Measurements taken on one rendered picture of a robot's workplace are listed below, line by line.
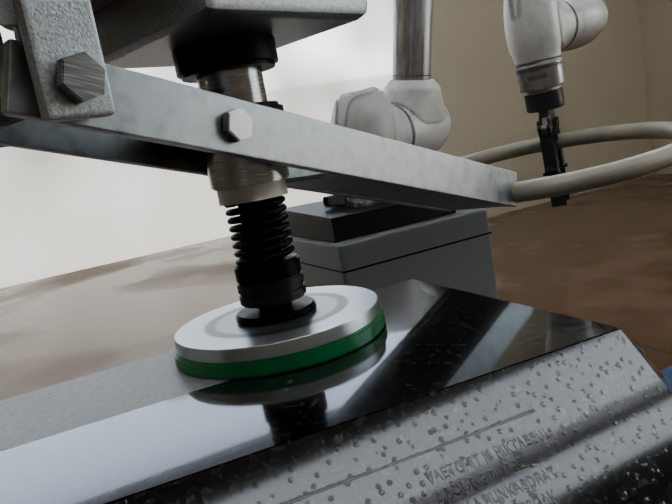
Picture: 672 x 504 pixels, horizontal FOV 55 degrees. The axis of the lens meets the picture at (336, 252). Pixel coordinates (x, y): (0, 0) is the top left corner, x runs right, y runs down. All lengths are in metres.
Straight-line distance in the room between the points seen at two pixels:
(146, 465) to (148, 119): 0.25
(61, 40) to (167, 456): 0.29
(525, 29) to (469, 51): 5.46
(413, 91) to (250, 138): 1.13
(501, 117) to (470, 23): 0.98
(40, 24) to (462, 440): 0.40
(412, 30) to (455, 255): 0.58
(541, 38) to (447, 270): 0.54
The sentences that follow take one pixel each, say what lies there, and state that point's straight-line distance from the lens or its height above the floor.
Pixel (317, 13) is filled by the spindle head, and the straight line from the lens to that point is 0.61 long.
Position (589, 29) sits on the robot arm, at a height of 1.15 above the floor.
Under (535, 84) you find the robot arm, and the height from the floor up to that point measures 1.06.
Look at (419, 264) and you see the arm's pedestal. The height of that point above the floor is 0.71.
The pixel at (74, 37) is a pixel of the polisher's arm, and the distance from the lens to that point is 0.49.
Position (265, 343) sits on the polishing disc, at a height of 0.85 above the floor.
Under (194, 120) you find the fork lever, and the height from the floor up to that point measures 1.05.
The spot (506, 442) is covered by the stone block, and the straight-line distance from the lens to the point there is 0.49.
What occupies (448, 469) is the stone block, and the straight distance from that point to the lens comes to 0.46.
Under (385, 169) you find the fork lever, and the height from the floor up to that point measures 0.97.
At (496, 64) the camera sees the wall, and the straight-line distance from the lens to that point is 6.99.
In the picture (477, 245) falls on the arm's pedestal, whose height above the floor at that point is 0.72.
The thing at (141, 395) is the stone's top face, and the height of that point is 0.82.
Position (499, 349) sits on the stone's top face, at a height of 0.82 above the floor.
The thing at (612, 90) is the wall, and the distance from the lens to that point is 8.08.
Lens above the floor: 1.01
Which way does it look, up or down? 9 degrees down
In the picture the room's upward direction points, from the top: 10 degrees counter-clockwise
